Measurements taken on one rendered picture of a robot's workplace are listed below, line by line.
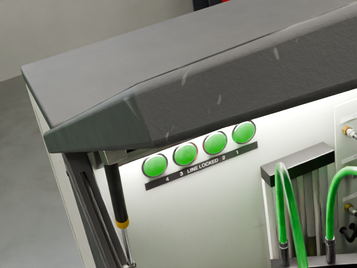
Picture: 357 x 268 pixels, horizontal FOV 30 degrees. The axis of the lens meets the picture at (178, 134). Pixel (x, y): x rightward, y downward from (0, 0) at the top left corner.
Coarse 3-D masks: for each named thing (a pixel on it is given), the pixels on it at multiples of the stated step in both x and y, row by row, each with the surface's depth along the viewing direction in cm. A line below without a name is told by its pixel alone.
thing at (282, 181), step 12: (276, 168) 110; (276, 180) 117; (288, 180) 101; (276, 192) 120; (288, 192) 98; (276, 204) 123; (288, 204) 97; (300, 228) 94; (300, 240) 93; (300, 252) 92; (300, 264) 92
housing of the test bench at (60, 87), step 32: (256, 0) 144; (288, 0) 141; (320, 0) 139; (352, 0) 136; (128, 32) 140; (160, 32) 138; (192, 32) 135; (224, 32) 133; (256, 32) 130; (32, 64) 134; (64, 64) 132; (96, 64) 130; (128, 64) 127; (160, 64) 125; (32, 96) 130; (64, 96) 120; (96, 96) 119; (64, 192) 139
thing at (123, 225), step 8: (104, 168) 81; (112, 168) 80; (112, 176) 82; (120, 176) 84; (112, 184) 84; (120, 184) 85; (112, 192) 86; (120, 192) 86; (112, 200) 88; (120, 200) 88; (120, 208) 89; (120, 216) 91; (128, 216) 93; (120, 224) 93; (128, 224) 94; (128, 240) 100; (128, 248) 102; (128, 256) 104; (128, 264) 108; (136, 264) 108
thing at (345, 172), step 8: (344, 168) 113; (352, 168) 110; (336, 176) 116; (344, 176) 114; (336, 184) 117; (328, 192) 121; (336, 192) 120; (328, 200) 122; (328, 208) 123; (328, 216) 124; (328, 224) 126; (328, 232) 127; (328, 240) 128; (328, 248) 129; (328, 256) 130
